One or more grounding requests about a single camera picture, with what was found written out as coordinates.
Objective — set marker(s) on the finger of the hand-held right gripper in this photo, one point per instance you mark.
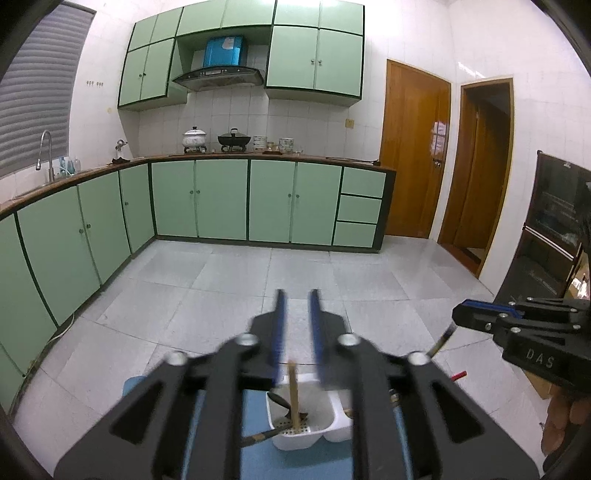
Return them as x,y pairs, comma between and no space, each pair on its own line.
471,314

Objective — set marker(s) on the bottles beside sink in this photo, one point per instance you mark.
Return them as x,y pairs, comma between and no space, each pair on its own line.
69,166

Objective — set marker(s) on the person's right hand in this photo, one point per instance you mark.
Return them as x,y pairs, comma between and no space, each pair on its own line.
558,424

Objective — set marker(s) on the blue table cloth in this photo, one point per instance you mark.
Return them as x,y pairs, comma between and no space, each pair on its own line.
295,466

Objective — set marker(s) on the dark chopstick with beige band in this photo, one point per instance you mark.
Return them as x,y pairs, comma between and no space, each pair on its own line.
258,437

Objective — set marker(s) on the blue range hood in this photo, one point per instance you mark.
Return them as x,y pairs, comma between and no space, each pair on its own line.
224,53

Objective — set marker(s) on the dark chopstick with pale tip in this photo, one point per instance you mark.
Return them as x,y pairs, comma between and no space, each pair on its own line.
441,344

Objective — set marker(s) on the light wooden chopstick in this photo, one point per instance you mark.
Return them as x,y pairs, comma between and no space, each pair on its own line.
292,387

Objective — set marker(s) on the wooden door frame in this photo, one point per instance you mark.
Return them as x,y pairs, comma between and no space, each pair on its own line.
457,184

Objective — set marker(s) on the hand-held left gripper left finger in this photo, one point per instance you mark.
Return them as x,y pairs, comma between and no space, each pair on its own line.
279,332

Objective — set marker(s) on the black spoon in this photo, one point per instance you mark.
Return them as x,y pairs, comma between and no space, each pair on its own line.
278,399

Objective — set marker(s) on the grey window blind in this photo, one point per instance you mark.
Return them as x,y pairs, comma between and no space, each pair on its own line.
37,83

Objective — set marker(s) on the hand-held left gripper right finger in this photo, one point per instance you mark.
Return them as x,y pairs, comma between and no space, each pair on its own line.
316,332

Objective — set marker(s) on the chrome sink faucet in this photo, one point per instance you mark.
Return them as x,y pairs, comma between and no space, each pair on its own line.
45,147

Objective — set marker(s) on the small kettle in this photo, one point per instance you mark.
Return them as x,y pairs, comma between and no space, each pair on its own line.
121,148

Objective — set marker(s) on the red chopstick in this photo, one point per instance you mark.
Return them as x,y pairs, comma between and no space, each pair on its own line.
458,375

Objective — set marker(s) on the green upper wall cabinets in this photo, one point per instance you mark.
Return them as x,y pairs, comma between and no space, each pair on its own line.
314,55

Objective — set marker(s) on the stacked bowls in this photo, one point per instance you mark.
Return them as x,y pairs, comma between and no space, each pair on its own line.
261,143

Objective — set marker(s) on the black glass-front cabinet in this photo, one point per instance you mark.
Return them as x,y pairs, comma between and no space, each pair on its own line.
545,230

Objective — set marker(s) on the white cooking pot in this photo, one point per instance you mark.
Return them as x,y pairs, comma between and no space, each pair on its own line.
194,138

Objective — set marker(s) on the white plastic utensil holder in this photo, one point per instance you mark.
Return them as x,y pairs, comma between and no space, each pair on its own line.
318,415

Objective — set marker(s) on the brown wooden door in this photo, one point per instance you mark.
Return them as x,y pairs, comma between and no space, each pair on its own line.
411,152

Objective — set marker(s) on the green lower kitchen cabinets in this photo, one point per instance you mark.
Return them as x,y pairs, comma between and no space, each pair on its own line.
221,198

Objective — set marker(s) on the black wok with lid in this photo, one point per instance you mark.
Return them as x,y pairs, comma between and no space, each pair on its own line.
234,138

